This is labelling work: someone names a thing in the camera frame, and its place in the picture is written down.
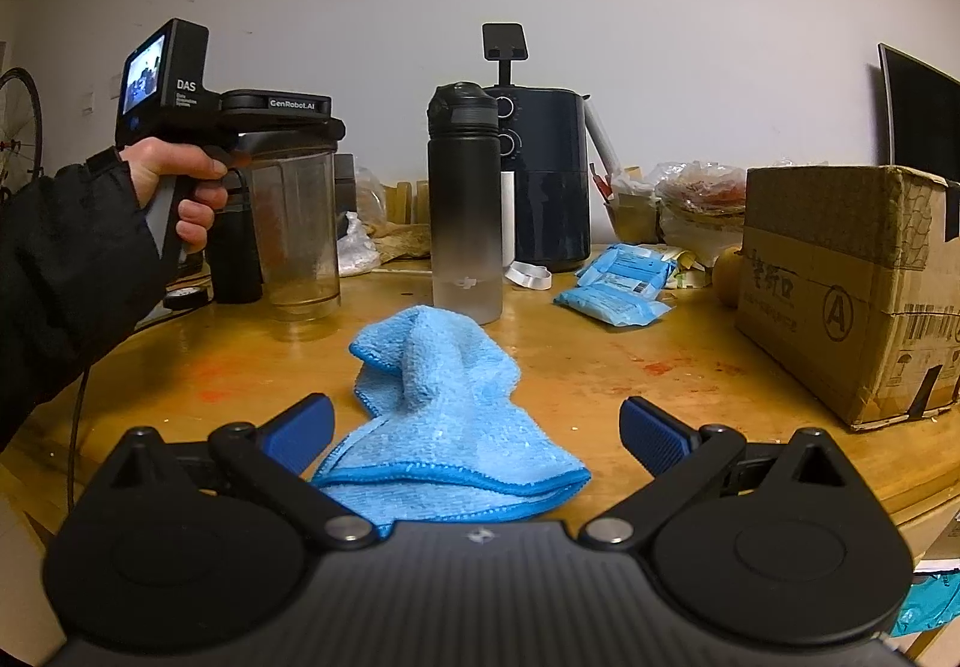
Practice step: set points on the blue plastic packet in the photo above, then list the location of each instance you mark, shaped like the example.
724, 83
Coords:
619, 281
637, 258
611, 305

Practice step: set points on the black gradient water bottle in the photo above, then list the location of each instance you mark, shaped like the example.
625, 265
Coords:
465, 202

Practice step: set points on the flat screen television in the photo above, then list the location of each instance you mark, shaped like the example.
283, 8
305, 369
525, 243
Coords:
919, 112

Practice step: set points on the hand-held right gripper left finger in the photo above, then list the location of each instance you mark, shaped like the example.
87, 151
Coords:
296, 438

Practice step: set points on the grey water bottle lid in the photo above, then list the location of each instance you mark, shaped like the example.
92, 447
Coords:
296, 239

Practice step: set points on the black sleeved left forearm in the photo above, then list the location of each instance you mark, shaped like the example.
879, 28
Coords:
67, 277

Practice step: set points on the white plastic bag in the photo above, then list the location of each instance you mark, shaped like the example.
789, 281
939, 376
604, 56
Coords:
356, 247

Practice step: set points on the blue microfibre cloth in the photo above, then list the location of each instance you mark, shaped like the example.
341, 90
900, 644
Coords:
442, 427

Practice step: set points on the dark blue air fryer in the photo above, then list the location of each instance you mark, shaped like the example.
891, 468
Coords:
551, 187

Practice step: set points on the white ribbon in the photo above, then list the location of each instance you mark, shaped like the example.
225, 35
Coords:
529, 275

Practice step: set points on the wooden chair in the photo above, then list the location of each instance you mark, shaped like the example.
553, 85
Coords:
405, 202

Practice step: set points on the black tape roll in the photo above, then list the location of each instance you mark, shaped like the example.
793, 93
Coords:
187, 298

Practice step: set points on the teal plastic bag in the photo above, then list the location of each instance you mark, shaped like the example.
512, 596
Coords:
930, 603

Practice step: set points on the bicycle wheel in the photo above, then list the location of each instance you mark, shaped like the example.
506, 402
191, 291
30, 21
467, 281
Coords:
15, 135

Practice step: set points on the cardboard box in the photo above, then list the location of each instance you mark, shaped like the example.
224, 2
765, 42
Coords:
840, 292

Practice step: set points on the yellow round fruit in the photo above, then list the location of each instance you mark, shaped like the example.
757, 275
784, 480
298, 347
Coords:
726, 277

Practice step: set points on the clear plastic bag of food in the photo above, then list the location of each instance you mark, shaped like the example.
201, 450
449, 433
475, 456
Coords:
701, 198

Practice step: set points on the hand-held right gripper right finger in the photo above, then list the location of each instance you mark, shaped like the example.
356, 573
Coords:
656, 434

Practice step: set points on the black phone stand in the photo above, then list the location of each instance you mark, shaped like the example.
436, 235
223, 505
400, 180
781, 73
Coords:
504, 45

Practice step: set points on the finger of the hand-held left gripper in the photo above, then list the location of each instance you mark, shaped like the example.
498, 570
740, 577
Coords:
300, 133

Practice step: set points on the person's left hand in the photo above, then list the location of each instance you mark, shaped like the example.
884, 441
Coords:
169, 161

